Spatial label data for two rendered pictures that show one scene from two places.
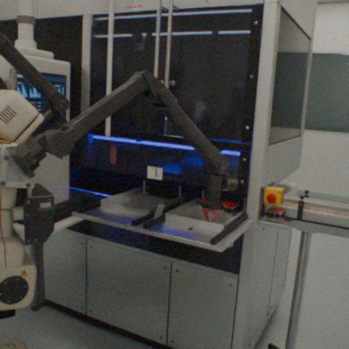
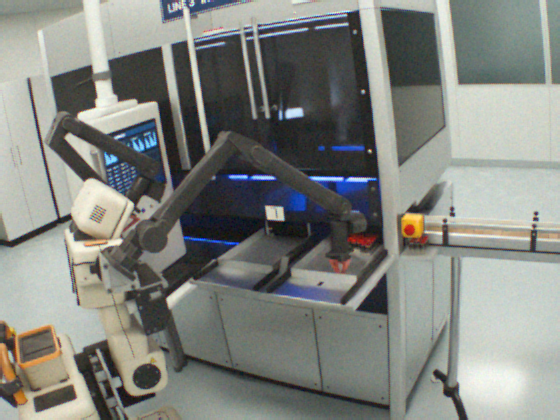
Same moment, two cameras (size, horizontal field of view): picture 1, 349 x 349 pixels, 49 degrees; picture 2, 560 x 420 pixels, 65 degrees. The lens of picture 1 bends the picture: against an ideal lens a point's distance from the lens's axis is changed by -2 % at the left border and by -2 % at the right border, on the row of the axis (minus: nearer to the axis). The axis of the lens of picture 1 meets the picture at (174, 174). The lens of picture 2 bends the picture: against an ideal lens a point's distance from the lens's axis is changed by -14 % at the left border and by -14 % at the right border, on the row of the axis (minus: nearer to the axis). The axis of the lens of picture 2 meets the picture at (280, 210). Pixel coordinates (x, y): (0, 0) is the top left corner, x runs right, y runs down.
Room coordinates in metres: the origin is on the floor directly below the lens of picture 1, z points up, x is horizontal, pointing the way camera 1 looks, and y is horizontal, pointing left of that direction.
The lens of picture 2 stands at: (-0.09, -0.16, 1.68)
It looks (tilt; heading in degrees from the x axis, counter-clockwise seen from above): 18 degrees down; 7
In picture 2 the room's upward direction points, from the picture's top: 8 degrees counter-clockwise
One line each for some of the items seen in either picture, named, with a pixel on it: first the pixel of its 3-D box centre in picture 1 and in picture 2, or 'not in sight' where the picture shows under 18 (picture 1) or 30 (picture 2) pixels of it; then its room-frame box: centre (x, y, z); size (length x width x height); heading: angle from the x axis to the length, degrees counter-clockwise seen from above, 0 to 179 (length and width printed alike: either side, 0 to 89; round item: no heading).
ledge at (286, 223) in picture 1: (276, 221); (421, 251); (1.68, -0.47, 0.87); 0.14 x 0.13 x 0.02; 153
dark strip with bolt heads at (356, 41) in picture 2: (249, 100); (366, 120); (1.69, -0.30, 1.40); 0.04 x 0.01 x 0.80; 63
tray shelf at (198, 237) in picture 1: (167, 216); (295, 266); (1.67, 0.02, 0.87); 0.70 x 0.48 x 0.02; 63
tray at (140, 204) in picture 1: (144, 200); (267, 248); (1.81, 0.14, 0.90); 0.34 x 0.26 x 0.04; 153
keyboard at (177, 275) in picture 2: (57, 212); (175, 276); (1.79, 0.55, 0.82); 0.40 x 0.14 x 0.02; 160
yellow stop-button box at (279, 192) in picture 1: (273, 195); (413, 225); (1.64, -0.44, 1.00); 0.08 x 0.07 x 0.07; 153
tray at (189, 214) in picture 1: (209, 213); (342, 256); (1.65, -0.16, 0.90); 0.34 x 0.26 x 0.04; 153
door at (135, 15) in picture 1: (127, 72); (221, 101); (1.99, 0.27, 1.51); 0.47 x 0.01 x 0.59; 63
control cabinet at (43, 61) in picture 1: (26, 131); (124, 192); (1.88, 0.74, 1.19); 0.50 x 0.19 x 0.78; 160
